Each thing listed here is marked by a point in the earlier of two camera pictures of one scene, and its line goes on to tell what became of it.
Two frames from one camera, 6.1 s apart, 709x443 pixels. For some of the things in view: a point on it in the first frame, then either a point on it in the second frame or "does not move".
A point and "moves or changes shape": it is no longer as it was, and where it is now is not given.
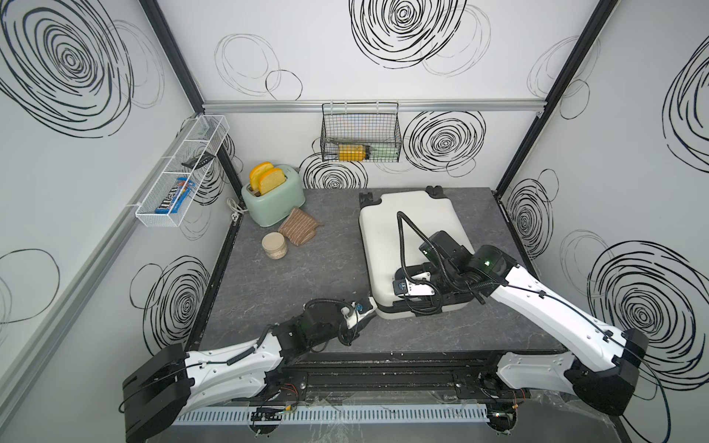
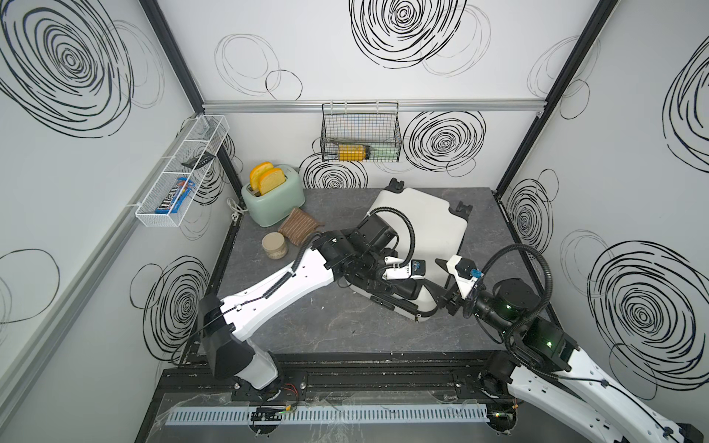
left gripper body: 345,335 to 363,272
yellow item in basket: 351,152 does not move
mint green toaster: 273,205 does not move
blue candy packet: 173,202 does not move
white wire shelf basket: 169,200 does not move
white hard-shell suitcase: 391,232 moves or changes shape
